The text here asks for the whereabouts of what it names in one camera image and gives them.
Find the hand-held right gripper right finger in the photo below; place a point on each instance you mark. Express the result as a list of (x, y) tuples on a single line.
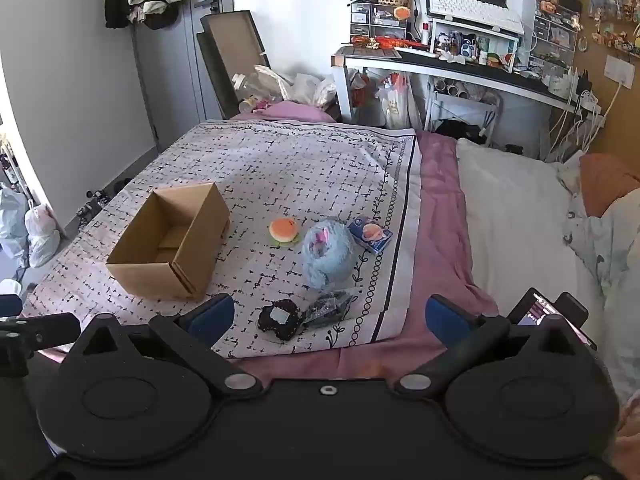
[(445, 317)]

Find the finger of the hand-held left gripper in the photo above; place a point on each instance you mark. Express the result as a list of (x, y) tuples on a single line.
[(40, 327)]

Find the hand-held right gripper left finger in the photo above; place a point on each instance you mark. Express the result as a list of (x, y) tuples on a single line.
[(212, 315)]

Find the brown cardboard box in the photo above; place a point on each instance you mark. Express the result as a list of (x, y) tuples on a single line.
[(205, 250)]

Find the black plush with white patch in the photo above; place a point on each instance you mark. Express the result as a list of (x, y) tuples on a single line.
[(280, 321)]

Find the burger plush toy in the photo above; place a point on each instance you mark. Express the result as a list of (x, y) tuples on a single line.
[(284, 230)]

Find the black plastic bag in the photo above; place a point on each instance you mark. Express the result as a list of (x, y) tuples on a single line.
[(327, 307)]

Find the blue fluffy plush toy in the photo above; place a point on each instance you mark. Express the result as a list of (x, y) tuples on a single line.
[(330, 255)]

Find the black phone on holder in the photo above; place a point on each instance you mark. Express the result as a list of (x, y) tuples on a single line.
[(535, 310)]

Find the white tied plastic bag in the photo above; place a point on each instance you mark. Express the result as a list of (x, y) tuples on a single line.
[(42, 235)]

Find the pale blue plastic bag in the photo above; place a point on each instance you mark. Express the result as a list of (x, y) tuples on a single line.
[(11, 220)]

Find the black shoes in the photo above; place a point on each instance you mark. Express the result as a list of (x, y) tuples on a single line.
[(95, 202)]

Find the white printed blanket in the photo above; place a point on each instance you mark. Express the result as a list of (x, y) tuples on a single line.
[(300, 170)]

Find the pale floral duvet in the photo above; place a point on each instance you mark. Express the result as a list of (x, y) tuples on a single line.
[(615, 260)]

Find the orange pillow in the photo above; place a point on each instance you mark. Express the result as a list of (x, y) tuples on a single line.
[(605, 180)]

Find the small plastic bottle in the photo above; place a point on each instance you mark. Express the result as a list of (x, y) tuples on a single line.
[(249, 106)]

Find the printed clear plastic bag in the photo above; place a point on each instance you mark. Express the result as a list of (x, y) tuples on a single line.
[(397, 102)]

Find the clear plastic bottle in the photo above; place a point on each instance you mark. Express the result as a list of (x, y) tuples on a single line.
[(247, 85)]

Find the red plastic bag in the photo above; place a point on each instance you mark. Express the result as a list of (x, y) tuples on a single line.
[(361, 91)]

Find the white plastic bags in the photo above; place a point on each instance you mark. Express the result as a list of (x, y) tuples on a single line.
[(305, 87)]

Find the white-framed dark desk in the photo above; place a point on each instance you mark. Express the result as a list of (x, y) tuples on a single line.
[(450, 67)]

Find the white power strip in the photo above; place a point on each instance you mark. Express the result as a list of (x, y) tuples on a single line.
[(590, 105)]

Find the cork board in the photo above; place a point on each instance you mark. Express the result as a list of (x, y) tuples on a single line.
[(620, 120)]

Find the white monitor riser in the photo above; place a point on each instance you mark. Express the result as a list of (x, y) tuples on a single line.
[(500, 35)]

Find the tall clear drawer organizer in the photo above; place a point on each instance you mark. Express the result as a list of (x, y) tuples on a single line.
[(555, 35)]

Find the orange round plush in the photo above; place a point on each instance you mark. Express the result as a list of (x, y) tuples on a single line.
[(402, 13)]

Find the small clear drawer organizer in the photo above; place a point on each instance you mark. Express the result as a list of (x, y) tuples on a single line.
[(372, 17)]

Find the white keyboard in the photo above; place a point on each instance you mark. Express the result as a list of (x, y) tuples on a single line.
[(470, 7)]

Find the white wall socket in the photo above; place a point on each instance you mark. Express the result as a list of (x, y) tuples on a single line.
[(617, 69)]

